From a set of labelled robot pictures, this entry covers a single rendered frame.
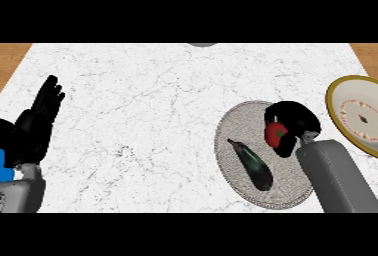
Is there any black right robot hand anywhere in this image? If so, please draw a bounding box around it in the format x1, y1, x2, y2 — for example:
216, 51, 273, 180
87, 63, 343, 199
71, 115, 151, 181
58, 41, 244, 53
263, 100, 323, 159

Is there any grey oval placemat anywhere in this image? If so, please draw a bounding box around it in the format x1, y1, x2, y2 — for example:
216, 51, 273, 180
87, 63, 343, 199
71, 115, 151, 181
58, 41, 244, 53
213, 100, 316, 211

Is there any dark green eggplant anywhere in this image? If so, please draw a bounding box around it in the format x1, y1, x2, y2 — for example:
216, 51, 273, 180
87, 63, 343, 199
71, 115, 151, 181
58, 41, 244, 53
226, 138, 275, 192

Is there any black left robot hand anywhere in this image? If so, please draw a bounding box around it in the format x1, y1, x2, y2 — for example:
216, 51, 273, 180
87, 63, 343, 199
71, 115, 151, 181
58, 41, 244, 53
0, 74, 68, 169

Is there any grey round object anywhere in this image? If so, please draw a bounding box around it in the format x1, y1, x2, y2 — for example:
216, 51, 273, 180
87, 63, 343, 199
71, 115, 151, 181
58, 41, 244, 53
186, 42, 219, 48

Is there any white bowl with yellow rim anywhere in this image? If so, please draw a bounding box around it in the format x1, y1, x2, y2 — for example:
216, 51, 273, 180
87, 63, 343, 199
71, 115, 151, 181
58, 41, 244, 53
325, 74, 378, 157

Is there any red tomato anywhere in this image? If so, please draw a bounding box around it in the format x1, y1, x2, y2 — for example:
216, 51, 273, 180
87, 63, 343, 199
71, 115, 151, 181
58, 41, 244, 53
264, 121, 289, 149

